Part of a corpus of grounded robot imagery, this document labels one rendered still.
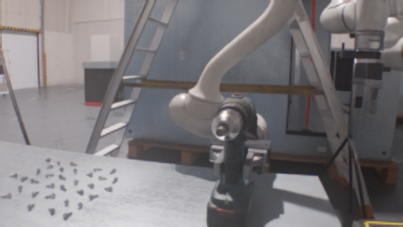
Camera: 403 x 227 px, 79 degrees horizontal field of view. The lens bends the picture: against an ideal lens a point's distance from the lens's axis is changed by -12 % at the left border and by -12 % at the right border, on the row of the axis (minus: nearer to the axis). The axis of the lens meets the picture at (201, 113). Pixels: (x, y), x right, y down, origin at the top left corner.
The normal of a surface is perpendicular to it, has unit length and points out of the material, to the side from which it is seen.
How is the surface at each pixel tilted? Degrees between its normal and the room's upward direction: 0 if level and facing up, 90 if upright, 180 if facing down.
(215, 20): 90
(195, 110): 87
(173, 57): 90
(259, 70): 90
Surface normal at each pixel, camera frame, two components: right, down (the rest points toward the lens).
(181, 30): -0.26, 0.16
